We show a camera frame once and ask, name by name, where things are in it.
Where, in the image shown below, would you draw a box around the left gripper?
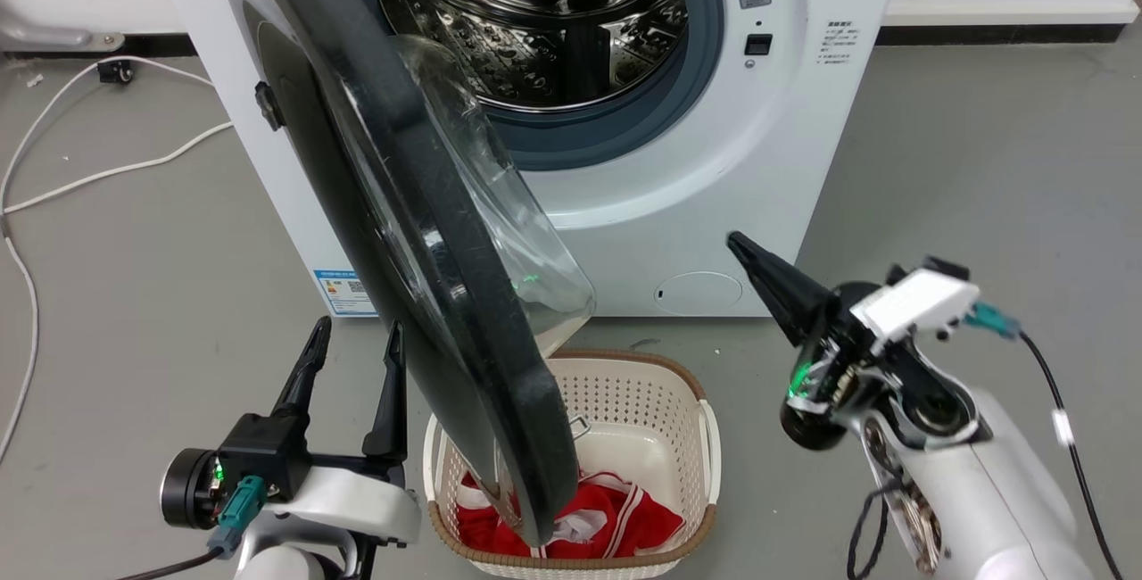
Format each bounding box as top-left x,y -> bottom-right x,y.
161,317 -> 422,550

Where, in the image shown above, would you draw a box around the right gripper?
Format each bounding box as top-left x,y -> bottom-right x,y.
727,232 -> 948,452

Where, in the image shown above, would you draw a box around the dark round washing machine door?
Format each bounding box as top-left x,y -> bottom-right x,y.
214,0 -> 597,550

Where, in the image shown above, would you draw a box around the white front-load washing machine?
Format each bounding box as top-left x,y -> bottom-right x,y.
147,0 -> 911,320

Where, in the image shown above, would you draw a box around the grey-blue rubber door gasket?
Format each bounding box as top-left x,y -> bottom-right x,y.
343,0 -> 725,172

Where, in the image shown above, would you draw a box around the oval drain filter cover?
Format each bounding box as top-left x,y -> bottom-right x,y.
654,272 -> 743,315

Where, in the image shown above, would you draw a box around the blue energy label sticker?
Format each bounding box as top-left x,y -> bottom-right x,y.
312,269 -> 377,319

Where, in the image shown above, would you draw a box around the beige perforated laundry basket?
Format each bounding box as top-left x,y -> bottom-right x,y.
422,350 -> 722,580

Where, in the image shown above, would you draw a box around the red and white garment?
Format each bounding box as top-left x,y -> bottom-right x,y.
455,470 -> 686,560

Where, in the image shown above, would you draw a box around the perforated steel washer drum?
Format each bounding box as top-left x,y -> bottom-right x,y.
379,0 -> 690,112

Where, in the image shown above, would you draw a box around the left black cable teal plug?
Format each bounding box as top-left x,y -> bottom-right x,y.
116,476 -> 267,580

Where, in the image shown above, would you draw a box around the black cable teal plug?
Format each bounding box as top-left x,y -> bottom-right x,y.
116,476 -> 267,580
964,302 -> 1127,580

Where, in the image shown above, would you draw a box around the right black cable teal plug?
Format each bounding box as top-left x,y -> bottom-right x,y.
964,302 -> 1127,580

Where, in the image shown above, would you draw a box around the thin black looped arm cable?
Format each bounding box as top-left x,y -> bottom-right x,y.
845,480 -> 904,580

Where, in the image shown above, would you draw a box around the white floor cable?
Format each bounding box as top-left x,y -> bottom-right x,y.
0,120 -> 235,213
0,55 -> 215,465

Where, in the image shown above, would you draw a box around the grey metal floor bracket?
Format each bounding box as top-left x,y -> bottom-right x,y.
0,9 -> 126,53

